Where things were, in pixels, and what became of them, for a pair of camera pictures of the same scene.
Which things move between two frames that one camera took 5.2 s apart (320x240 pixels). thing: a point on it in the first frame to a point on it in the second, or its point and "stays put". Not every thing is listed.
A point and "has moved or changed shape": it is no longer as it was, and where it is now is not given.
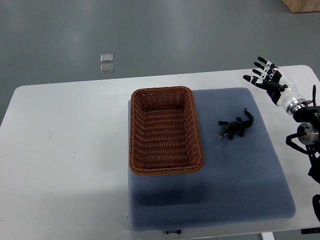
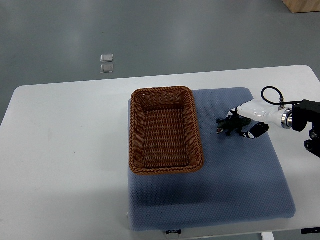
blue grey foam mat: [242, 180] stays put
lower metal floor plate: [106, 68] stays put
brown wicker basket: [164, 136] stays put
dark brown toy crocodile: [238, 126] has moved or changed shape
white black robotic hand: [279, 85] to [264, 113]
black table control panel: [310, 230] stays put
